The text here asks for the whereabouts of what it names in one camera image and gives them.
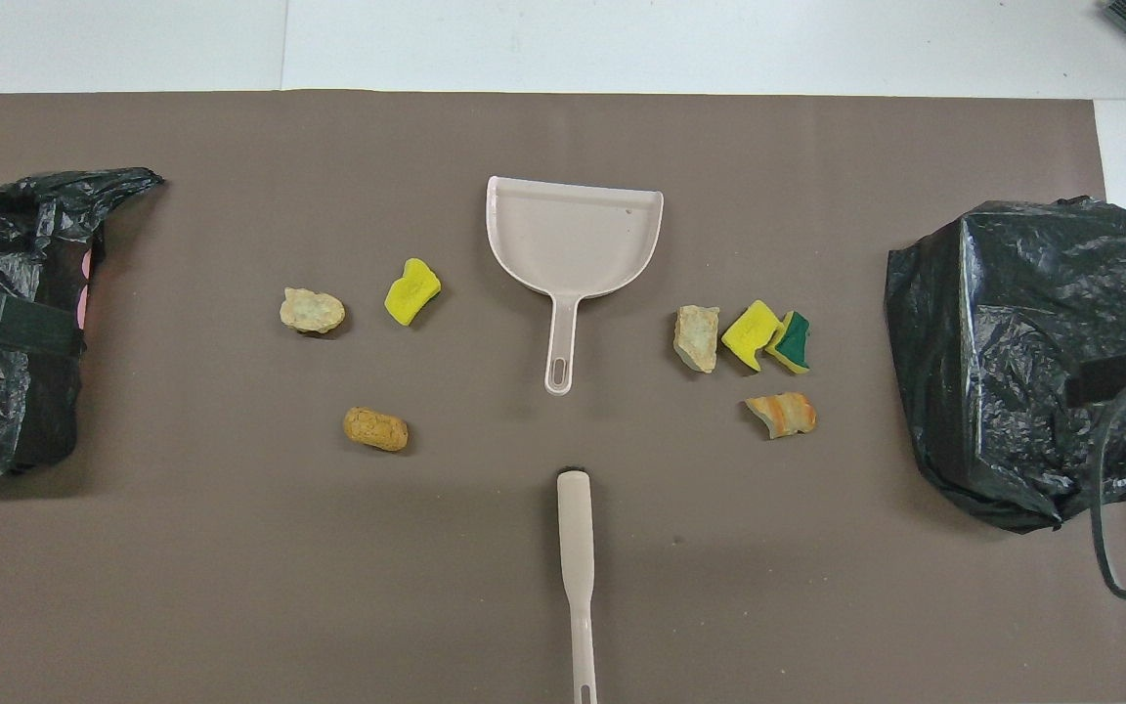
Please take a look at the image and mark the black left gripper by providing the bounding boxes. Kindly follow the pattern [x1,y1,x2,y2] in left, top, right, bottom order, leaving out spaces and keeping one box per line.
[0,289,85,357]

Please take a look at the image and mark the rounded beige sponge chunk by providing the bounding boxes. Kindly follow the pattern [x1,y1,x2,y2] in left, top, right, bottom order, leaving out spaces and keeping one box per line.
[280,287,347,336]

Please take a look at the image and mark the yellow green scouring sponge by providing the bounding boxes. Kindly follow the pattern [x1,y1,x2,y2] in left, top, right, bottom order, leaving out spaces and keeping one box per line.
[765,311,812,375]

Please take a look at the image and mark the orange striped sponge piece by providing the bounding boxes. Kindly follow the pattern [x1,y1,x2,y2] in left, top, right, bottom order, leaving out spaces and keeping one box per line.
[745,392,818,440]

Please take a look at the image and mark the brown sponge chunk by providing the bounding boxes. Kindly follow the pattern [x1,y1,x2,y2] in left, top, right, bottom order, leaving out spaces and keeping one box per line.
[343,407,410,453]

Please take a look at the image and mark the yellow sponge piece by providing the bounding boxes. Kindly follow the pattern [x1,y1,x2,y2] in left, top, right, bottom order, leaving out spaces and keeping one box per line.
[384,258,443,328]
[721,299,785,373]

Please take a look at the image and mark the angular beige sponge chunk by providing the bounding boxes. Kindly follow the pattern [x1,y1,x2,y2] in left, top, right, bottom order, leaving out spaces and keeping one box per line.
[673,305,721,374]

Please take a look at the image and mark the beige plastic dustpan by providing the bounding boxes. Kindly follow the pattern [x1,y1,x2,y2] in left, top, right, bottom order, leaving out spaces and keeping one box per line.
[486,176,666,397]

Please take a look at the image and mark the beige brush black bristles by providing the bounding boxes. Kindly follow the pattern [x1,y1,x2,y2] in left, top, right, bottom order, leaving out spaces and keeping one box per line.
[556,467,599,704]

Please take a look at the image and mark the brown paper table mat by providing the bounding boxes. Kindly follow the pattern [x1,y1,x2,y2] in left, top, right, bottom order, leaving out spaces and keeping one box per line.
[0,91,1126,704]

